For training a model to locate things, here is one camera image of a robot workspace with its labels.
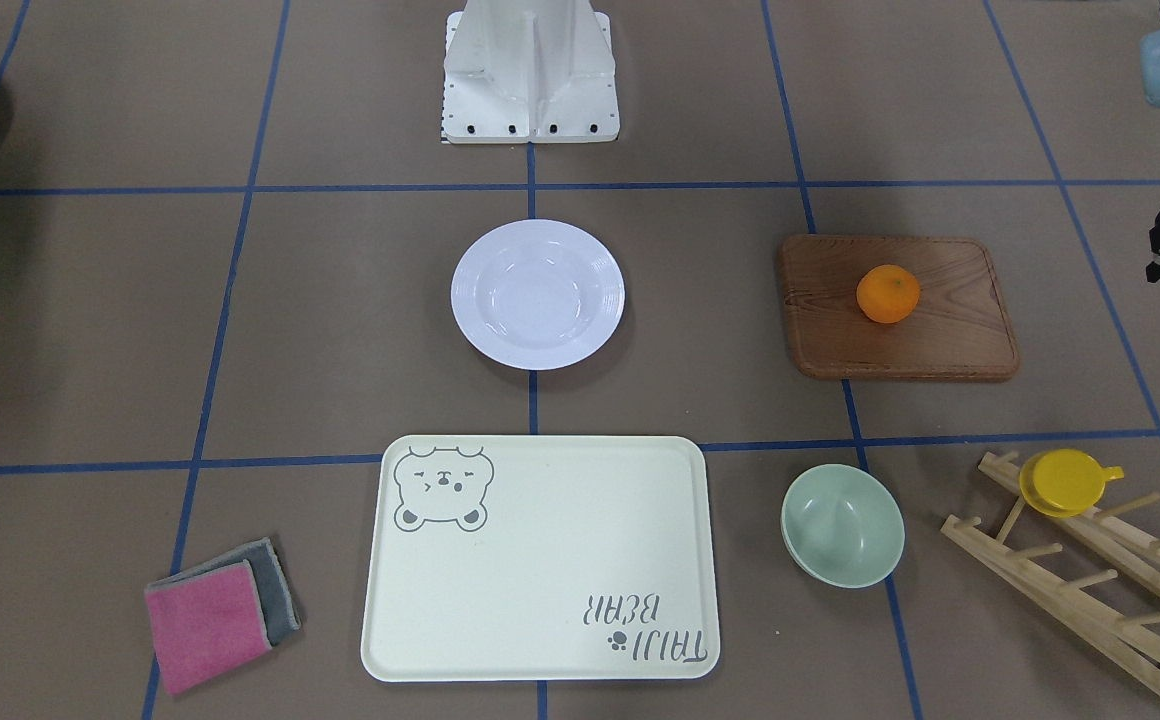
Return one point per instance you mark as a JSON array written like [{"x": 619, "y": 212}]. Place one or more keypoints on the orange fruit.
[{"x": 888, "y": 294}]

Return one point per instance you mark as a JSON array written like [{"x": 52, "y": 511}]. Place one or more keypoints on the white round plate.
[{"x": 537, "y": 294}]

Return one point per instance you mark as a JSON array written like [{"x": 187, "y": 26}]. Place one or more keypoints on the cream bear print tray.
[{"x": 518, "y": 558}]

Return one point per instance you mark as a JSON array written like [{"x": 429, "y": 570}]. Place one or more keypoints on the brown wooden cutting board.
[{"x": 959, "y": 330}]

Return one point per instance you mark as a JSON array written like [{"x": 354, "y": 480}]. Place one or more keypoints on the yellow cup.
[{"x": 1065, "y": 482}]

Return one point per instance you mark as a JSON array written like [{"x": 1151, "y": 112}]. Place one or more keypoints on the wooden dish rack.
[{"x": 1115, "y": 610}]

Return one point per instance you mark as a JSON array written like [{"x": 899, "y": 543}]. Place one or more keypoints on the green ceramic bowl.
[{"x": 842, "y": 526}]

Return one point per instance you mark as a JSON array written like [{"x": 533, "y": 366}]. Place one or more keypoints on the grey cloth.
[{"x": 276, "y": 602}]

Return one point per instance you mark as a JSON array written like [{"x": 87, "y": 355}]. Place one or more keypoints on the pink cloth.
[{"x": 206, "y": 626}]

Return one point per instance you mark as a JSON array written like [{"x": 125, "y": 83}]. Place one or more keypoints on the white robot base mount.
[{"x": 529, "y": 72}]

